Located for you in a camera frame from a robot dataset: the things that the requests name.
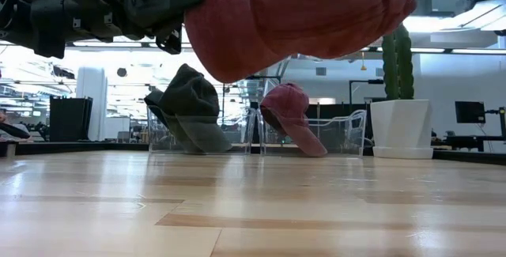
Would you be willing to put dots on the yellow hanging tag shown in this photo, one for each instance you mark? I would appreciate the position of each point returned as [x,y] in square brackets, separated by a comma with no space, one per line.
[363,66]

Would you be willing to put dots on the white faceted plant pot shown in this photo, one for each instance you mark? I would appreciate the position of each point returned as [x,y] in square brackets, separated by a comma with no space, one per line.
[401,130]

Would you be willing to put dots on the long ceiling light strip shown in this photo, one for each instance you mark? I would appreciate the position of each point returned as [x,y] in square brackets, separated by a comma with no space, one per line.
[110,44]

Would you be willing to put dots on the person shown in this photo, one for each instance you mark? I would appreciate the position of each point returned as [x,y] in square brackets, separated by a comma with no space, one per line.
[16,130]

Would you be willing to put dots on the black ceiling spotlight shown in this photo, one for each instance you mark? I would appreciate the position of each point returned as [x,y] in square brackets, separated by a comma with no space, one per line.
[121,72]

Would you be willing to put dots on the black computer monitor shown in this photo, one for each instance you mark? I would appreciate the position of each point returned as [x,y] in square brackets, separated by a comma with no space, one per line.
[469,112]

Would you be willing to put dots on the dark grey baseball cap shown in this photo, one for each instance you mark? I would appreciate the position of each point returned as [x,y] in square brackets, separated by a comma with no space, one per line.
[189,99]

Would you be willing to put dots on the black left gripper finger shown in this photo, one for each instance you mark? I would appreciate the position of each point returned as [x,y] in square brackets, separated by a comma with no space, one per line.
[158,4]
[170,41]

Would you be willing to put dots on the green cactus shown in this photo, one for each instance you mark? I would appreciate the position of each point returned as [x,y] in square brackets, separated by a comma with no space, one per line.
[397,71]

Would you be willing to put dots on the red baseball cap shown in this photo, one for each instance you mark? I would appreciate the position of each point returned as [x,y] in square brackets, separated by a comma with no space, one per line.
[288,106]
[296,20]

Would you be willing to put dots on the black desk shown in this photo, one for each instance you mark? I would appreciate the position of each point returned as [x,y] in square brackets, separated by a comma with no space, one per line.
[466,140]

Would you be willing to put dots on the clear plastic bin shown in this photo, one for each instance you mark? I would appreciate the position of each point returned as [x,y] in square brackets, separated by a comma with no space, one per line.
[241,138]
[344,138]

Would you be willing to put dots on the white round column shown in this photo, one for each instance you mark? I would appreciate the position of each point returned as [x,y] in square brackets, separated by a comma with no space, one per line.
[97,103]

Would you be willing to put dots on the black cabinet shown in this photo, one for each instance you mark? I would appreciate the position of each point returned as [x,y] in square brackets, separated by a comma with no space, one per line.
[71,118]

